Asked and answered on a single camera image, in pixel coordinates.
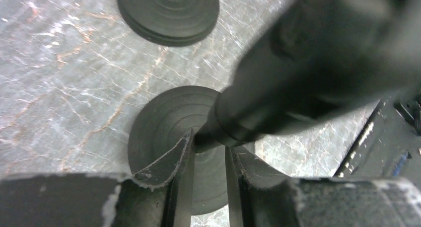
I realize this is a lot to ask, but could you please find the black microphone stand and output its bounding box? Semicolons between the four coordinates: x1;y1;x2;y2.
117;0;219;47
127;0;421;216

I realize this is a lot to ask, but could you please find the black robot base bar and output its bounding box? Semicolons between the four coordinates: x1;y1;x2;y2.
335;93;421;187

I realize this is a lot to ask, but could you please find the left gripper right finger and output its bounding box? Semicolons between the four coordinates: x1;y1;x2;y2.
225;147;296;227

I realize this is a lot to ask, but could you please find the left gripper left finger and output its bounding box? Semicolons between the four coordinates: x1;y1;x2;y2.
133;129;195;227

